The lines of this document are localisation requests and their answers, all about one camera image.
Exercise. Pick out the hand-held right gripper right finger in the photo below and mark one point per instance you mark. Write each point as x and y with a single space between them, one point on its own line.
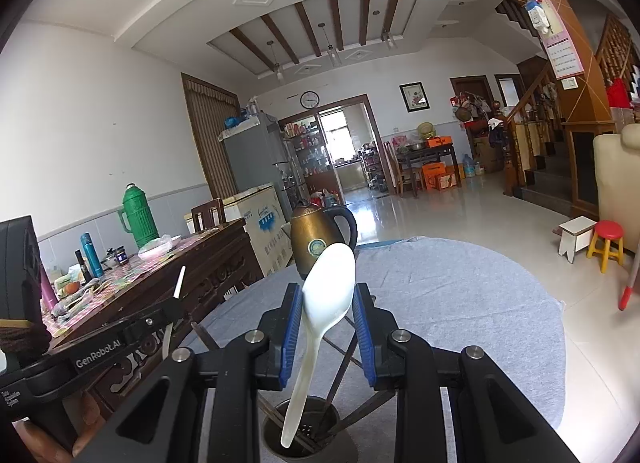
364 338

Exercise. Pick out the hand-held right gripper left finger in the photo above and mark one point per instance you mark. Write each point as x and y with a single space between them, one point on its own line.
291 338

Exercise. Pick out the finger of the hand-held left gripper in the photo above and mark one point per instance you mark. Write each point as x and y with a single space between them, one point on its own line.
155 318

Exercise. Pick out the white plastic spoon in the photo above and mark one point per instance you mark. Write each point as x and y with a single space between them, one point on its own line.
325 283

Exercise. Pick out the dark metal utensil holder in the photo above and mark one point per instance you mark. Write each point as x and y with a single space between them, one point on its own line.
345 445

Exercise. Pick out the person's left hand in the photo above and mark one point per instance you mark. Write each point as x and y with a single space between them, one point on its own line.
90 418

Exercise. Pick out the pink checkered cloth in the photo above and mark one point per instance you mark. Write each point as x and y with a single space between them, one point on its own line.
130 274

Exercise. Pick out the orange fruit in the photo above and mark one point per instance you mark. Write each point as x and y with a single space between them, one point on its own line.
72 287

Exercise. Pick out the small dark jar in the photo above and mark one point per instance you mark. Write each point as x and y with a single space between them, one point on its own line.
121 255

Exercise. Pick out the white plastic bag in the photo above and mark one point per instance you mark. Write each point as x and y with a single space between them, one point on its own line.
160 247

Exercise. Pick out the pink bottle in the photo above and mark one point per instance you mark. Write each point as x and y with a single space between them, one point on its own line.
49 290

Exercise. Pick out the small metal pot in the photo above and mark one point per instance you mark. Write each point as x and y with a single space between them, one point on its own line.
109 257

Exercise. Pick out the carved wooden sideboard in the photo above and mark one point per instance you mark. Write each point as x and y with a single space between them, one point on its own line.
215 268

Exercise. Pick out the black bottle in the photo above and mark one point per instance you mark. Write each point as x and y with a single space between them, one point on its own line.
83 267

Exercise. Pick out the grey table cloth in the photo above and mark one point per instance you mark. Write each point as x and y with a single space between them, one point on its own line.
450 318

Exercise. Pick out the teal bottle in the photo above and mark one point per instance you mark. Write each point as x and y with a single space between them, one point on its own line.
92 255

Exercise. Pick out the green thermos jug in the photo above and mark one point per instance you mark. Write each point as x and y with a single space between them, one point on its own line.
140 218

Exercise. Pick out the bronze electric kettle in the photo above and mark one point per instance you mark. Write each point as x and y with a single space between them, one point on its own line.
305 228

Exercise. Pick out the wooden chair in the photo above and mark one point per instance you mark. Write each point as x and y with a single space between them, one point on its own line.
207 215

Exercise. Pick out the white chest freezer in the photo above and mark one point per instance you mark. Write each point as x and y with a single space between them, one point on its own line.
265 223

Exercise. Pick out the orange cardboard box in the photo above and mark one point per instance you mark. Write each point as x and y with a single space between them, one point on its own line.
454 179
434 177

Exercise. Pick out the brown wooden door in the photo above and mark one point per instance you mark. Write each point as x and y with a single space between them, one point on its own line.
210 143

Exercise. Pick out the grey refrigerator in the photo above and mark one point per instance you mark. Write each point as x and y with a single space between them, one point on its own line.
250 158

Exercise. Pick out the glass shelf with bottles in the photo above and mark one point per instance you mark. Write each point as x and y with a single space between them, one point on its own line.
307 153

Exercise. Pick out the dark wooden dining table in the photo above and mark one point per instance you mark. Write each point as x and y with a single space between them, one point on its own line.
430 153

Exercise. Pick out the clear water jug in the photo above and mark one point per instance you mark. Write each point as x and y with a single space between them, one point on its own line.
468 166

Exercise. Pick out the flat orange box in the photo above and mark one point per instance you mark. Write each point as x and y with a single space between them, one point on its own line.
439 141

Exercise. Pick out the blue bag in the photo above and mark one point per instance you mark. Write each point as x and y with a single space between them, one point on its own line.
236 122

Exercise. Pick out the woven basket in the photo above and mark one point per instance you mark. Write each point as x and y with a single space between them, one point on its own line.
425 130

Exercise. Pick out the small white stool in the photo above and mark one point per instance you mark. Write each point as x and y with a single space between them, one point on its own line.
575 230

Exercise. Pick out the framed picture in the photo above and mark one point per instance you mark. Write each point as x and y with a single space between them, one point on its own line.
414 97

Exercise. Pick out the wooden staircase railing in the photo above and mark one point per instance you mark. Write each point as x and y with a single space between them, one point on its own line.
530 133

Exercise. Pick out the red and yellow stool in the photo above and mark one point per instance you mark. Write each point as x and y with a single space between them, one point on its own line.
607 233

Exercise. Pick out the pendant lamp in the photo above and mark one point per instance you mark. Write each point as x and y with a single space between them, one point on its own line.
333 55
276 70
389 38

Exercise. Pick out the beige sofa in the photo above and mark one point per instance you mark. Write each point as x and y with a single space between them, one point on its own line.
615 183

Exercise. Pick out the red bag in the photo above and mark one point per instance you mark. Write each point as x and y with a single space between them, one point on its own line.
618 92

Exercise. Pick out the round wall clock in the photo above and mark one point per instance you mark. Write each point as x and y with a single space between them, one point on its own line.
309 99

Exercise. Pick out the wall calendar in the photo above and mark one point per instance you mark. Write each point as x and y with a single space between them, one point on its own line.
562 53

